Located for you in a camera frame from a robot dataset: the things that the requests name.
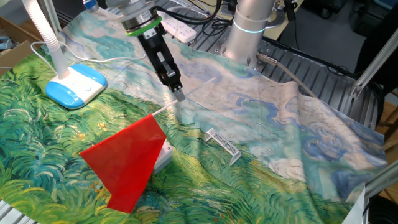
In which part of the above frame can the red flag white stick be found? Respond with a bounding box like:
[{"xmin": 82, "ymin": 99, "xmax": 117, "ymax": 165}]
[{"xmin": 80, "ymin": 77, "xmax": 216, "ymax": 214}]

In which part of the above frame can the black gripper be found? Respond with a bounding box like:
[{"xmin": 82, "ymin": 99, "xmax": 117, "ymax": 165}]
[{"xmin": 137, "ymin": 26, "xmax": 187, "ymax": 103}]

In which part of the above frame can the aluminium frame post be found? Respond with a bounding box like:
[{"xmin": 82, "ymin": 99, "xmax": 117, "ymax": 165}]
[
  {"xmin": 365, "ymin": 161, "xmax": 398, "ymax": 200},
  {"xmin": 39, "ymin": 0, "xmax": 63, "ymax": 35},
  {"xmin": 351, "ymin": 29, "xmax": 398, "ymax": 99}
]

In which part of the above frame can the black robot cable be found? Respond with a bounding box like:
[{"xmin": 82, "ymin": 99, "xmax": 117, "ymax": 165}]
[{"xmin": 154, "ymin": 0, "xmax": 223, "ymax": 26}]

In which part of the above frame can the white wire mesh basket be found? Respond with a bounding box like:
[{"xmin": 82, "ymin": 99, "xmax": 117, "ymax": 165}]
[{"xmin": 204, "ymin": 128, "xmax": 242, "ymax": 166}]

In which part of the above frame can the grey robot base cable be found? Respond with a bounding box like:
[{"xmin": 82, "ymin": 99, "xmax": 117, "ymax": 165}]
[{"xmin": 256, "ymin": 52, "xmax": 317, "ymax": 100}]

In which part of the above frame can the green painted landscape tablecloth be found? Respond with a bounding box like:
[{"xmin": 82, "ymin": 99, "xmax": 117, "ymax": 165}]
[{"xmin": 0, "ymin": 7, "xmax": 389, "ymax": 224}]

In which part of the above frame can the white lamp power cable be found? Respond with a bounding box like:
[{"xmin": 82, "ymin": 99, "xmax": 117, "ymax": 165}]
[{"xmin": 30, "ymin": 40, "xmax": 147, "ymax": 75}]

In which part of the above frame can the blue white desk lamp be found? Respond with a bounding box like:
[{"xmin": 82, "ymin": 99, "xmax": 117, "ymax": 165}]
[{"xmin": 21, "ymin": 0, "xmax": 108, "ymax": 110}]

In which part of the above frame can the grey box green push button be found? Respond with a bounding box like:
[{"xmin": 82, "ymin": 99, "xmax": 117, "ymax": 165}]
[{"xmin": 152, "ymin": 139, "xmax": 174, "ymax": 175}]

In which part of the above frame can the white power strip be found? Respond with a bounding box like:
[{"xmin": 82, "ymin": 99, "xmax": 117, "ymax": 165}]
[{"xmin": 160, "ymin": 12, "xmax": 197, "ymax": 44}]

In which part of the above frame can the brown cardboard box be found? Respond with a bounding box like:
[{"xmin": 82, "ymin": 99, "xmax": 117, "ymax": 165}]
[{"xmin": 0, "ymin": 17, "xmax": 44, "ymax": 77}]

